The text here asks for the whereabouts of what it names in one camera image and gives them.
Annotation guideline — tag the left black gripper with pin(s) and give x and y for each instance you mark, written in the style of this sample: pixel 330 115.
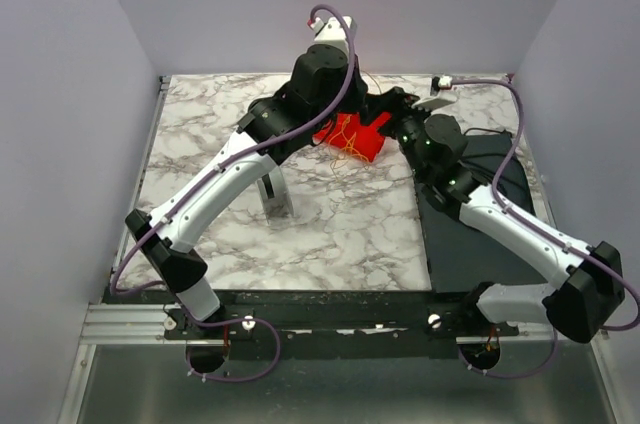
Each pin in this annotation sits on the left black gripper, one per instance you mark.
pixel 316 79

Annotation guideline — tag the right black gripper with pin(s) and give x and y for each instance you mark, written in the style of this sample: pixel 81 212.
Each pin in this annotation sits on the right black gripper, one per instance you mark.
pixel 395 122

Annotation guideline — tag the white plastic cable spool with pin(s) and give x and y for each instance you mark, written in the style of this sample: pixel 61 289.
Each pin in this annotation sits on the white plastic cable spool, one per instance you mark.
pixel 274 194

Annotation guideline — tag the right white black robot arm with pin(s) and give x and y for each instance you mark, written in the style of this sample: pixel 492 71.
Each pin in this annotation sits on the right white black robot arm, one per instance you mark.
pixel 582 286

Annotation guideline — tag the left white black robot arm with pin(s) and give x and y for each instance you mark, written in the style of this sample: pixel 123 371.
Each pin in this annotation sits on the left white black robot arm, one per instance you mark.
pixel 265 137

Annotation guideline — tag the red plastic bin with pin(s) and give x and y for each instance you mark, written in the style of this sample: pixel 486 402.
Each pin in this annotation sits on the red plastic bin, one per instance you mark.
pixel 348 134

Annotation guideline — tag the black flat box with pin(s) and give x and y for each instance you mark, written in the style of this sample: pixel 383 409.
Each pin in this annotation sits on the black flat box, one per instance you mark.
pixel 461 255

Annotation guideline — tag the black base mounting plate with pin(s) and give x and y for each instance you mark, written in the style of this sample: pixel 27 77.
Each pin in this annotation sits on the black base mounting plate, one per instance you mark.
pixel 337 325

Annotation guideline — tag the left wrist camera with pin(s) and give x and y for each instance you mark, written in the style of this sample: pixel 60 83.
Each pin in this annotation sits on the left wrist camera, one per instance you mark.
pixel 329 33

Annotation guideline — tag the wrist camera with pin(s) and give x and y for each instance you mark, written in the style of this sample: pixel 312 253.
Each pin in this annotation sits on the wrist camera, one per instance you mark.
pixel 440 94
pixel 329 33

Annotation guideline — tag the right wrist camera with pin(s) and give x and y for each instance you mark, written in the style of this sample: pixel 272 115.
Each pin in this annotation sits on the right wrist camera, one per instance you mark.
pixel 440 94

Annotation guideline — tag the aluminium extrusion rail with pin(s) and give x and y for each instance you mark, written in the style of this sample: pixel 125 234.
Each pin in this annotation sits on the aluminium extrusion rail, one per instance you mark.
pixel 153 324

